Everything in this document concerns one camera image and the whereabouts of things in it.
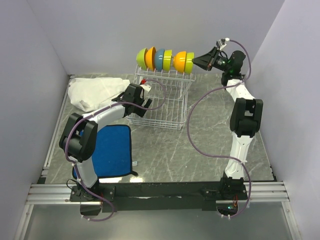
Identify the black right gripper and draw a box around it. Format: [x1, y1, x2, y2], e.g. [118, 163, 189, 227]
[192, 47, 231, 73]

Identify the orange bowl stack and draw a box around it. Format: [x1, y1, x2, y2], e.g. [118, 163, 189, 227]
[173, 51, 187, 73]

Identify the white wire dish rack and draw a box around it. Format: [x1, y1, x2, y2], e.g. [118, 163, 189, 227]
[127, 66, 197, 130]

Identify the yellow-green bowl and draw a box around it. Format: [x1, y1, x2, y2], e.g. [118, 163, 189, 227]
[162, 49, 172, 72]

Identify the lime green bowl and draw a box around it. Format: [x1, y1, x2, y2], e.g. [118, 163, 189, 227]
[136, 48, 148, 71]

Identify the blue bowl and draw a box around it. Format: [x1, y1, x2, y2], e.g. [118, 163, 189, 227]
[154, 48, 165, 72]

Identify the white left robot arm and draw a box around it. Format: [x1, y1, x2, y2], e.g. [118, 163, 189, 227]
[59, 83, 152, 201]

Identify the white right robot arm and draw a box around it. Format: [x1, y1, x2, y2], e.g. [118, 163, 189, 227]
[192, 47, 264, 200]

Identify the white folded cloth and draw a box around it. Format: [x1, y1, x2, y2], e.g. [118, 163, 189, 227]
[67, 77, 130, 113]

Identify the blue microfiber cloth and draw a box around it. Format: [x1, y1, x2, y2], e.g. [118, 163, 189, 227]
[72, 124, 139, 179]

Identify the black base bar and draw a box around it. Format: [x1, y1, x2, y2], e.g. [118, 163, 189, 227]
[69, 180, 251, 213]

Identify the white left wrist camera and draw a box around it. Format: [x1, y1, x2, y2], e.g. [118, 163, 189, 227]
[139, 78, 152, 99]

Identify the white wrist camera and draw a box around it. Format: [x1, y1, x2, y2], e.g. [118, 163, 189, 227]
[139, 78, 152, 99]
[216, 37, 230, 51]

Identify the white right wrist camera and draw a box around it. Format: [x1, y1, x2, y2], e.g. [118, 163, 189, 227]
[216, 37, 230, 51]

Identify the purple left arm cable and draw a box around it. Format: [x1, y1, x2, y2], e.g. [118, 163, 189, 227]
[64, 77, 167, 222]

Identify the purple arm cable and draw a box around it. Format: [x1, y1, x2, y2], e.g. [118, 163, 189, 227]
[64, 77, 167, 222]
[186, 38, 252, 219]

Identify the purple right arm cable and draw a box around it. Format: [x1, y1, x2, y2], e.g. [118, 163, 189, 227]
[186, 38, 252, 219]

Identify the aluminium rail frame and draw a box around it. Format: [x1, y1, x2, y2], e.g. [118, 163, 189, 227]
[14, 181, 302, 240]

